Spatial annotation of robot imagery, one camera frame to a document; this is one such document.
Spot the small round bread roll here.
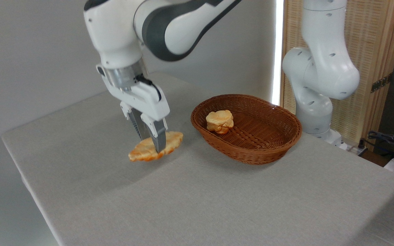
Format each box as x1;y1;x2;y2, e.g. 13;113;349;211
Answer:
206;110;234;135

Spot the long golden bread loaf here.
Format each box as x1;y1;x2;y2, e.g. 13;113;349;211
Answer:
128;131;184;162

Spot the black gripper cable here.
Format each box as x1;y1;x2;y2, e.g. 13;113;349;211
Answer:
135;76;162;101

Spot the brown oval wicker basket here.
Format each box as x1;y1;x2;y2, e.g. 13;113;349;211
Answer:
191;94;302;165

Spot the dark metal screen hinge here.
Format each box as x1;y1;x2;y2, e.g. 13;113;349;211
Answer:
371;73;393;93

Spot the grey tablecloth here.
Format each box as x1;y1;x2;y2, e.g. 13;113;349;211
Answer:
1;72;394;246

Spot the wooden bamboo folding screen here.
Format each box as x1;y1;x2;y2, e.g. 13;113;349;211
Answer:
280;0;394;151

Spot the bundle of dark cables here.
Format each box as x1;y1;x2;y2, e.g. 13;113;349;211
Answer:
367;131;394;158

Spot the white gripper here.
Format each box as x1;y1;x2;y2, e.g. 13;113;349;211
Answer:
96;64;170;153

